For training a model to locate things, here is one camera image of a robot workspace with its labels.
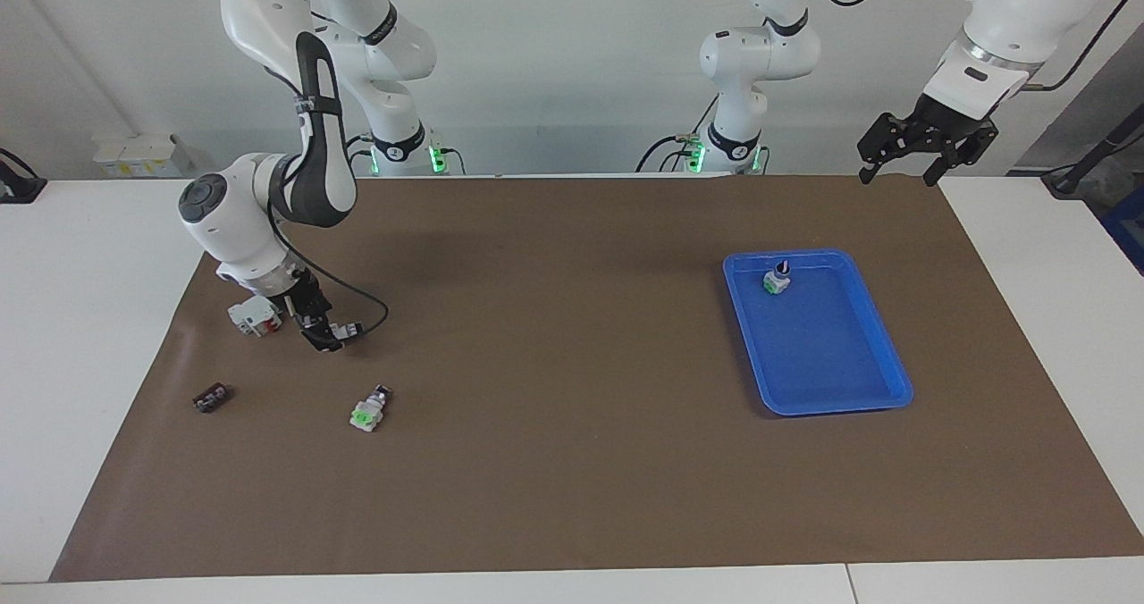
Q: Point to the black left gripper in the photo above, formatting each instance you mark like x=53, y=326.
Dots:
x=934, y=129

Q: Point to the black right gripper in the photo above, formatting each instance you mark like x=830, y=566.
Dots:
x=299, y=298

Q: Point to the white green rotary switch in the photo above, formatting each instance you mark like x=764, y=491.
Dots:
x=366, y=415
x=777, y=282
x=347, y=329

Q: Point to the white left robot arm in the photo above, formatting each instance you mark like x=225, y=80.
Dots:
x=760, y=54

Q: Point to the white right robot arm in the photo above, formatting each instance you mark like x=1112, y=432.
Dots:
x=232, y=220

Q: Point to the white red circuit breaker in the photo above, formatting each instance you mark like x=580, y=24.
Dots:
x=250, y=316

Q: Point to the small black terminal block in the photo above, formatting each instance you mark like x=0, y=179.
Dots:
x=212, y=398

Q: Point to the black stand pole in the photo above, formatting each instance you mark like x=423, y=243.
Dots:
x=1095, y=153

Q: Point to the blue plastic tray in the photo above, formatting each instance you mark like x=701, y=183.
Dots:
x=822, y=354

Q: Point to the blue storage box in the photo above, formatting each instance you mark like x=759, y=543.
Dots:
x=1128, y=229

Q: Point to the brown table mat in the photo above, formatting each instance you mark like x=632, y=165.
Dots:
x=554, y=390

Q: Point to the black clamp mount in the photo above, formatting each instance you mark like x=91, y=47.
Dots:
x=18, y=188

